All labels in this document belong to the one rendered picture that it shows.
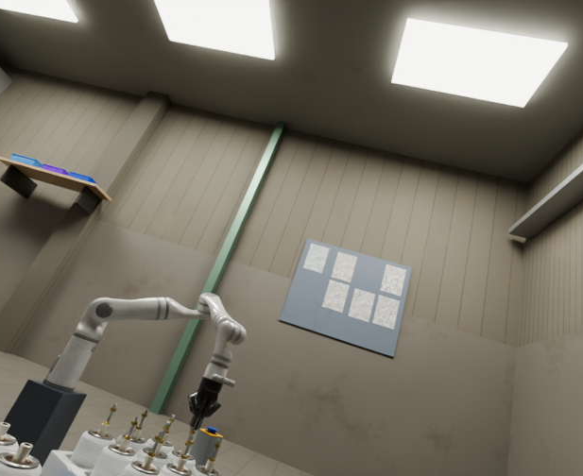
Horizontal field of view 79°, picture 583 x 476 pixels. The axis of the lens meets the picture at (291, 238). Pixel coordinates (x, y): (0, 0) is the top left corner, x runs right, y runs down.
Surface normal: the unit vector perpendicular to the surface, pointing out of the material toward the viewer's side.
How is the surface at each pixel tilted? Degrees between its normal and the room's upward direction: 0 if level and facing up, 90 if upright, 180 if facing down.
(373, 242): 90
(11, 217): 90
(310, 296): 90
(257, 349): 90
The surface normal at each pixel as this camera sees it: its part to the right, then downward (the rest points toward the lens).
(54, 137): -0.05, -0.42
